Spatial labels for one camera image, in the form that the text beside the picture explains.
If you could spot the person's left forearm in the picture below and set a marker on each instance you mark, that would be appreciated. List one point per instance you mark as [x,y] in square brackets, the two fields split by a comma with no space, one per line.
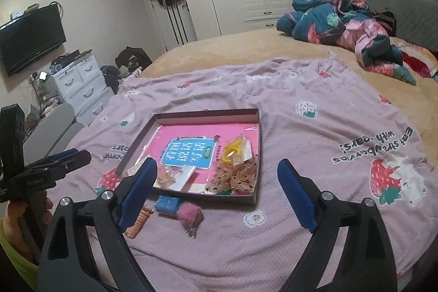
[17,261]

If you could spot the tan bed blanket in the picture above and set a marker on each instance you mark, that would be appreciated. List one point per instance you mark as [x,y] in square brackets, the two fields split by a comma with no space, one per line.
[239,45]

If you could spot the shallow cardboard box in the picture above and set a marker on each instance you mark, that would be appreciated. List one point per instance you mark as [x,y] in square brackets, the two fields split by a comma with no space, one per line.
[205,199]

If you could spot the pink book with blue label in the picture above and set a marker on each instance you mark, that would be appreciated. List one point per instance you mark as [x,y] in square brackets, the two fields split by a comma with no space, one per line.
[184,151]

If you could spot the polka dot mesh bow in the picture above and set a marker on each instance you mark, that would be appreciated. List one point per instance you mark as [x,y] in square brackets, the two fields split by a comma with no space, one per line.
[236,181]

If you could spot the white drawer cabinet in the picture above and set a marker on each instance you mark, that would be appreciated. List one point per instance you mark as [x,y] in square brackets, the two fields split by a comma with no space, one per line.
[82,83]

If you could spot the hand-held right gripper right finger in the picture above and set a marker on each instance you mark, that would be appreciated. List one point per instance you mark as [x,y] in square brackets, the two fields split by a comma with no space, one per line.
[297,196]

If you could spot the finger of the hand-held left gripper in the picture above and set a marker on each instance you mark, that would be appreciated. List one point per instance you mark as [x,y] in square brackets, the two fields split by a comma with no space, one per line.
[68,163]
[65,154]

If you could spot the black television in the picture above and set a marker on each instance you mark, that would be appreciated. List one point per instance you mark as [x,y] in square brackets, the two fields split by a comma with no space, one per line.
[30,39]

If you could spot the grey padded footboard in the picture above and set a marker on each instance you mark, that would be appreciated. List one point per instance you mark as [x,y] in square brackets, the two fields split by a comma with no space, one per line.
[54,127]

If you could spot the person's left hand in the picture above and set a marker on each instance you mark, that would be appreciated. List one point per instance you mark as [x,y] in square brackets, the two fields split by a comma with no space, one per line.
[17,220]

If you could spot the clear bag of earrings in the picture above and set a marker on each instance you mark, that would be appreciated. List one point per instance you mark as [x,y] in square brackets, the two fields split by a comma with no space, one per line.
[164,177]

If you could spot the grey padded headboard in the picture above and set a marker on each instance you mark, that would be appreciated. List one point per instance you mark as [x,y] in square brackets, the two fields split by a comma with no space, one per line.
[403,11]

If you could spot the small blue box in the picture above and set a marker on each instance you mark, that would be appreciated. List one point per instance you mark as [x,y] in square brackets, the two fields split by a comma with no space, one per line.
[167,204]

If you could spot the white card packet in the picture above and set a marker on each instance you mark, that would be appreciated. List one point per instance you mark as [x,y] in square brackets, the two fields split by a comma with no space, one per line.
[186,177]

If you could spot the bag of yellow rings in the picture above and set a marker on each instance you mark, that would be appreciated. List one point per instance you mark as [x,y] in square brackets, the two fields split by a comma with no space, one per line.
[224,158]

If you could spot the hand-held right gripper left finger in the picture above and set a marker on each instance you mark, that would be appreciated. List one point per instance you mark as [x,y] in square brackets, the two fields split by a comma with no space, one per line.
[137,196]

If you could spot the red floral blanket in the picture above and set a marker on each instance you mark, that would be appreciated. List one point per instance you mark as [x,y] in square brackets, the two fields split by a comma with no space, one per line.
[417,62]

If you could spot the black bag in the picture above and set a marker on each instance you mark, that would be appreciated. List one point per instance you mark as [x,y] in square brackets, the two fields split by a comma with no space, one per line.
[133,57]

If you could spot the pink strawberry print bedsheet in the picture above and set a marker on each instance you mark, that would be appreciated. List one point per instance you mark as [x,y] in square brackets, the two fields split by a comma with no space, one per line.
[308,127]

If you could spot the teal floral duvet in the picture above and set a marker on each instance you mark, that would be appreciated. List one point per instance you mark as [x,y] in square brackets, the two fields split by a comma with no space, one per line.
[325,11]

